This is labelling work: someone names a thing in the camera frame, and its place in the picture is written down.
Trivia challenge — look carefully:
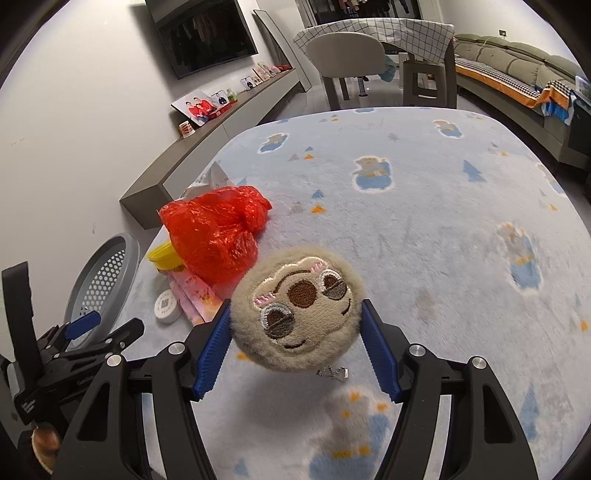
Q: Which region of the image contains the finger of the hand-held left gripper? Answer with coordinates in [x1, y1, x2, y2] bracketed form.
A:
[36, 311, 102, 355]
[57, 318, 145, 371]

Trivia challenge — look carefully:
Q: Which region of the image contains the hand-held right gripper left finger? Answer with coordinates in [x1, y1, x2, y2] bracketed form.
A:
[51, 299, 232, 480]

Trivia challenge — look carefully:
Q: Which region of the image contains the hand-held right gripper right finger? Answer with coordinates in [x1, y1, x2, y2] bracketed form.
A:
[361, 299, 541, 480]

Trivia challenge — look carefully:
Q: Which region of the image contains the grey perforated plastic basket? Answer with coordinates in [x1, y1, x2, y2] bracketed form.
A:
[62, 233, 140, 341]

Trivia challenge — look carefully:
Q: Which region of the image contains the small white round jar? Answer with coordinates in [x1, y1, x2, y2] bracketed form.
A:
[154, 291, 183, 324]

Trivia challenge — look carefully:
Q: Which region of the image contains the pink packet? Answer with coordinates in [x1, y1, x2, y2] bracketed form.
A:
[167, 270, 232, 325]

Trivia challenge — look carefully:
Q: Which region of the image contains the yellow plastic lid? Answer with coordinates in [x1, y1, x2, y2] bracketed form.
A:
[147, 241, 186, 273]

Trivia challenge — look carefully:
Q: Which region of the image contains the white round sponge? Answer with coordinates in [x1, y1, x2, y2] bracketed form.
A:
[229, 244, 368, 382]

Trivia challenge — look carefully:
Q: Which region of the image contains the red plastic bag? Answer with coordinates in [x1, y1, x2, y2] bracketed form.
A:
[159, 185, 273, 284]

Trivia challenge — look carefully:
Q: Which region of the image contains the white printed packet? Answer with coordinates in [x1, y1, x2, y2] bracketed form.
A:
[185, 161, 236, 199]

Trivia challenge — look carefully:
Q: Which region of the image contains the person's left hand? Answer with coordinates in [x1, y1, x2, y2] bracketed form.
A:
[31, 427, 63, 475]

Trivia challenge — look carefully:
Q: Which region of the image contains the light blue printed blanket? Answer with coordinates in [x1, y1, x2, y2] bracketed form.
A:
[111, 107, 583, 480]

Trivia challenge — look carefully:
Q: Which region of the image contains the grey floating tv cabinet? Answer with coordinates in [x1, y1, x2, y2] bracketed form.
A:
[119, 71, 301, 230]

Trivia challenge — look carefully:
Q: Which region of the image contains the row of small picture frames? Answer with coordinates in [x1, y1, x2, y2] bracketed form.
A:
[239, 61, 294, 94]

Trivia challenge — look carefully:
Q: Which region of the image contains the dining table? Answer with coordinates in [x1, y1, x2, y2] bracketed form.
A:
[323, 28, 459, 110]

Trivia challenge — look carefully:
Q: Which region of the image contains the grey brown stool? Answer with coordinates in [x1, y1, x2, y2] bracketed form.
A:
[402, 58, 450, 108]

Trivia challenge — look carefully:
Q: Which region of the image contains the houndstooth orange sofa throw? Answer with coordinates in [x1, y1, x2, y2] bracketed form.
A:
[455, 55, 578, 116]

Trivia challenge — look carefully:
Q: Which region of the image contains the grey dining chair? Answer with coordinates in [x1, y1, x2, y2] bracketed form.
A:
[306, 32, 387, 112]

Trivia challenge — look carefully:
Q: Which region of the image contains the blue patterned cloth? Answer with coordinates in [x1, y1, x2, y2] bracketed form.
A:
[542, 90, 575, 125]

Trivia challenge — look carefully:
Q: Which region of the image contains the leaning framed mirror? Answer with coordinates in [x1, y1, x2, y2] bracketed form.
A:
[253, 8, 312, 93]

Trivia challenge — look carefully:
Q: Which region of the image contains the checked tablecloth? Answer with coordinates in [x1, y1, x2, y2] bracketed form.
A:
[292, 18, 455, 66]

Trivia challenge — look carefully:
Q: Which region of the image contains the green grey sofa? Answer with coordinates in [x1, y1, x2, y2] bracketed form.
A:
[452, 32, 591, 167]

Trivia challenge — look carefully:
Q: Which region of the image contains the row of hanging clothes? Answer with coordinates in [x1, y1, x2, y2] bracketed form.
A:
[332, 0, 413, 16]

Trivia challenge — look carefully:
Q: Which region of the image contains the large photo frame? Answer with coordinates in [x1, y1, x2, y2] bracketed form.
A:
[171, 90, 218, 127]

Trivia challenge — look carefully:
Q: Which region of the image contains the black wall television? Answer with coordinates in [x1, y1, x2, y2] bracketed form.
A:
[145, 0, 258, 80]

